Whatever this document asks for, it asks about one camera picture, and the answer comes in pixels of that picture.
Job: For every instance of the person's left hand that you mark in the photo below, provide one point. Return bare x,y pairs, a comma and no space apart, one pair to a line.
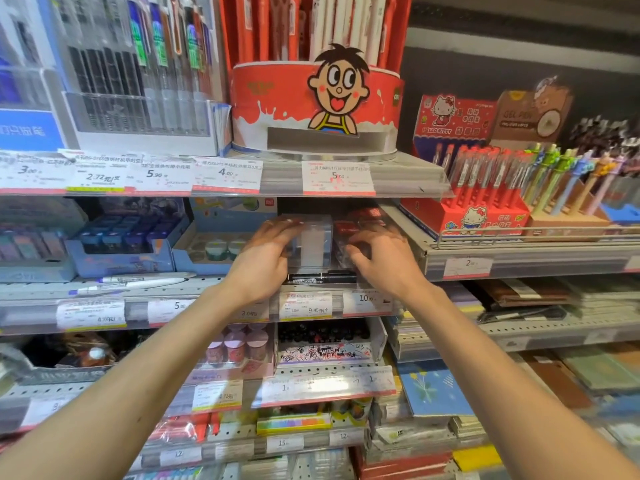
260,264

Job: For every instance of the person's right hand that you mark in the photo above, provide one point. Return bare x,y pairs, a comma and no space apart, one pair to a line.
390,267

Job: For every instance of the person's left fingers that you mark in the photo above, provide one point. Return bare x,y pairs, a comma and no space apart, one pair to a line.
280,227

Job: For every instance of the person's right thumb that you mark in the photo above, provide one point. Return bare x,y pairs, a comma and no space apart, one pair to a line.
358,255

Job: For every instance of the clear plastic box red contents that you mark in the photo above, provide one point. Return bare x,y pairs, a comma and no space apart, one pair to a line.
345,229

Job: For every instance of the clear plastic box white contents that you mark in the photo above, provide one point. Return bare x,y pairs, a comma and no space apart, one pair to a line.
315,244

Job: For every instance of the person's left forearm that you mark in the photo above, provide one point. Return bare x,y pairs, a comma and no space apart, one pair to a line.
130,389

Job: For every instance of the person's right forearm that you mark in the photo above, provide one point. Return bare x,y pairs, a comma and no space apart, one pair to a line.
505,389

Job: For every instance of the black marker pen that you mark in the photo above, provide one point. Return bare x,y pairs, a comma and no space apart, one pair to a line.
322,279

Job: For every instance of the light blue tape roll box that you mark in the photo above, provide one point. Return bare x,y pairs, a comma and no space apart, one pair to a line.
210,244

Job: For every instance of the row of black markers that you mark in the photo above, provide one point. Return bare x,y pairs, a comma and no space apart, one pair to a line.
322,332

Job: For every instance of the grey metal shelf rack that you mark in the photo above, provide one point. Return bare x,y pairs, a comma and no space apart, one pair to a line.
410,174

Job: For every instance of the white scribbled marker display box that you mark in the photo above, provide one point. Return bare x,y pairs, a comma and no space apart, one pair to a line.
325,352

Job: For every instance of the group of pink tape tubs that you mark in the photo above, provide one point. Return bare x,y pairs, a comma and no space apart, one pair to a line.
237,344

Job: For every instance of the red round cartoon pen display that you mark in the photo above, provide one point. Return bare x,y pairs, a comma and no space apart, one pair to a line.
280,99

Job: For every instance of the white pen grey cap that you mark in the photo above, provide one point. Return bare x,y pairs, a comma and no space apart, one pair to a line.
145,277

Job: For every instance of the row of red packaged pens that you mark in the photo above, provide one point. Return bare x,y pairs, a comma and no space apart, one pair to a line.
480,174

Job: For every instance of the blue flower print notebook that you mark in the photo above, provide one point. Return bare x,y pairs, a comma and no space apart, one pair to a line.
432,389

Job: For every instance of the blue correction tape box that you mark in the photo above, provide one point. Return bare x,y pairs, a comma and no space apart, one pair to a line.
125,247

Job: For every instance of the white pen blue cap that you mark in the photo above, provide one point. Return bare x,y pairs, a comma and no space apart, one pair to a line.
130,284

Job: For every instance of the red cat print pen box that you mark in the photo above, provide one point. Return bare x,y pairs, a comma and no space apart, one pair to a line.
450,122

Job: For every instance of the rainbow sticky note pack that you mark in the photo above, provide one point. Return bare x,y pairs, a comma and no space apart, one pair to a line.
294,423

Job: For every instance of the clear acrylic pen rack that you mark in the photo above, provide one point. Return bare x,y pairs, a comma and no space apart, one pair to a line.
125,109

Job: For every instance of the bunch of red white pens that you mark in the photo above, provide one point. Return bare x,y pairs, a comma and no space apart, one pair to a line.
345,24

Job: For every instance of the stack of red notebooks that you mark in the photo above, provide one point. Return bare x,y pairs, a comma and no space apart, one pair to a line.
405,464

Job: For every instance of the row of clear barrel pens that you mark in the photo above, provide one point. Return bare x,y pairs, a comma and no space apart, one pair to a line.
150,49

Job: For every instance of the stack of red plastic packets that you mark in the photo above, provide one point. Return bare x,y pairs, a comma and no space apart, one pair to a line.
185,427

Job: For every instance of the brown toy packet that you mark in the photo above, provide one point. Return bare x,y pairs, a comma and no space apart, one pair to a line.
90,349

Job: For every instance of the brown gel pen display box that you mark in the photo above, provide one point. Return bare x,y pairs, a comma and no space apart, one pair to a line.
537,117

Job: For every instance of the stacks of assorted notebooks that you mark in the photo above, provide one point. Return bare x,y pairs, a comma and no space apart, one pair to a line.
560,364

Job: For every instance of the row of colourful character pens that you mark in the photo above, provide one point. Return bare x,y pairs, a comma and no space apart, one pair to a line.
575,174

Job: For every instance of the yellow notebook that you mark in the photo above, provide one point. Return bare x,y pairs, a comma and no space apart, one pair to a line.
477,458

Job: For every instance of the grey box of purple items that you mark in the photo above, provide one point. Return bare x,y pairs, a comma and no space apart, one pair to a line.
35,244

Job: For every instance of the bunch of black white pens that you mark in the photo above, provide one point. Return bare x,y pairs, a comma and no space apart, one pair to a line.
605,134

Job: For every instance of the blue sign box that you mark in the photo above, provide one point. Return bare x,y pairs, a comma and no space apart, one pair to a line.
25,94

